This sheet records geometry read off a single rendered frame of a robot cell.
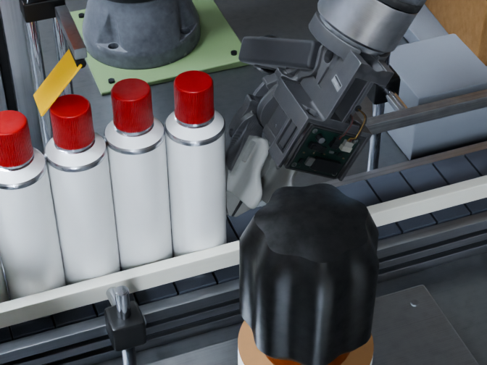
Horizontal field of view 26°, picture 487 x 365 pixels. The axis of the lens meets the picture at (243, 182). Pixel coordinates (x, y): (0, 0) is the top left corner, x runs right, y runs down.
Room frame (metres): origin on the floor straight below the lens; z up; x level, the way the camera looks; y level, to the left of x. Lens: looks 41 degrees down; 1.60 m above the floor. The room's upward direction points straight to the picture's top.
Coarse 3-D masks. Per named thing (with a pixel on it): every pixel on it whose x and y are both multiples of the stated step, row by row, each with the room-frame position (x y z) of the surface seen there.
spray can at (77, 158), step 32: (64, 96) 0.69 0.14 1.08; (64, 128) 0.66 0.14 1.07; (64, 160) 0.66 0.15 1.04; (96, 160) 0.66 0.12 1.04; (64, 192) 0.65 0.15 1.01; (96, 192) 0.66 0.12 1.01; (64, 224) 0.66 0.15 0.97; (96, 224) 0.66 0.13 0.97; (64, 256) 0.66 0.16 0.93; (96, 256) 0.65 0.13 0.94
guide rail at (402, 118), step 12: (456, 96) 0.85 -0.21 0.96; (468, 96) 0.85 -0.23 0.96; (480, 96) 0.85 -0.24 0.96; (408, 108) 0.83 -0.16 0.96; (420, 108) 0.83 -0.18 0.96; (432, 108) 0.83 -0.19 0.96; (444, 108) 0.84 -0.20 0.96; (456, 108) 0.84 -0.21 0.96; (468, 108) 0.85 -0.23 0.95; (480, 108) 0.85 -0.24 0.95; (372, 120) 0.81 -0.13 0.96; (384, 120) 0.81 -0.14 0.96; (396, 120) 0.82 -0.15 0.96; (408, 120) 0.82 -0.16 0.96; (420, 120) 0.83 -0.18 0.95; (372, 132) 0.81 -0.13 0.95
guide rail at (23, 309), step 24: (432, 192) 0.76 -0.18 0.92; (456, 192) 0.76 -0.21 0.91; (480, 192) 0.77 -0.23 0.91; (384, 216) 0.74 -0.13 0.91; (408, 216) 0.75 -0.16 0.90; (168, 264) 0.66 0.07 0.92; (192, 264) 0.67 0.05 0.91; (216, 264) 0.68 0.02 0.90; (72, 288) 0.64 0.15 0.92; (96, 288) 0.64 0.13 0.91; (144, 288) 0.65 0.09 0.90; (0, 312) 0.61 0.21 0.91; (24, 312) 0.61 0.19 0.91; (48, 312) 0.62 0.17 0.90
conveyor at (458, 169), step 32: (448, 160) 0.85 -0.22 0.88; (480, 160) 0.85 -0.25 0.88; (352, 192) 0.80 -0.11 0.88; (384, 192) 0.80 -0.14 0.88; (416, 192) 0.80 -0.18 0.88; (416, 224) 0.75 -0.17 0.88; (160, 288) 0.67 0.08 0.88; (192, 288) 0.67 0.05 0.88; (32, 320) 0.63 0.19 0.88; (64, 320) 0.63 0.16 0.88
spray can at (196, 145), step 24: (192, 72) 0.72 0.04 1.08; (192, 96) 0.69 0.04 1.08; (168, 120) 0.71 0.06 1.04; (192, 120) 0.69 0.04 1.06; (216, 120) 0.71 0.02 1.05; (168, 144) 0.70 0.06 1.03; (192, 144) 0.68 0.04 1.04; (216, 144) 0.69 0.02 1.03; (168, 168) 0.70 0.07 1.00; (192, 168) 0.68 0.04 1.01; (216, 168) 0.69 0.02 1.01; (192, 192) 0.68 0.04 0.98; (216, 192) 0.69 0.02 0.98; (192, 216) 0.69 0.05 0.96; (216, 216) 0.69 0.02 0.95; (192, 240) 0.69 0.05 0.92; (216, 240) 0.69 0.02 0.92
